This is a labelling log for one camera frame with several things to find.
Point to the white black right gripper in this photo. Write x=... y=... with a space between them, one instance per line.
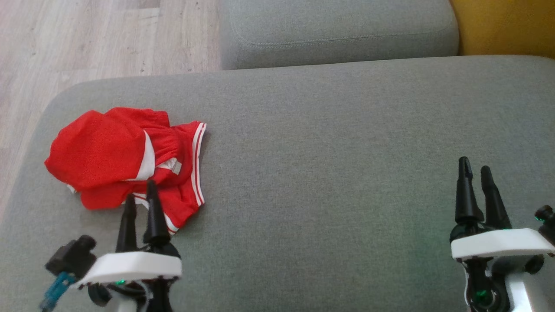
x=498 y=245

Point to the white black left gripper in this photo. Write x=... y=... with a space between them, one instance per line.
x=138 y=264

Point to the red white basketball jersey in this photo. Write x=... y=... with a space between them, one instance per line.
x=182 y=173

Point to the large grey sofa chaise cushion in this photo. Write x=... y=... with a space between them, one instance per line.
x=325 y=173

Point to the yellow sofa backrest cushion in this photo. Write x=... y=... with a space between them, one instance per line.
x=507 y=26

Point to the grey sofa seat cushion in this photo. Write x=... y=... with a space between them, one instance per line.
x=338 y=30

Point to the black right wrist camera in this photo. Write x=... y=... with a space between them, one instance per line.
x=547 y=221

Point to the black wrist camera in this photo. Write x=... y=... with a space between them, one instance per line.
x=71 y=258
x=547 y=221

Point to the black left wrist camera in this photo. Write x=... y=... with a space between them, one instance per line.
x=71 y=258

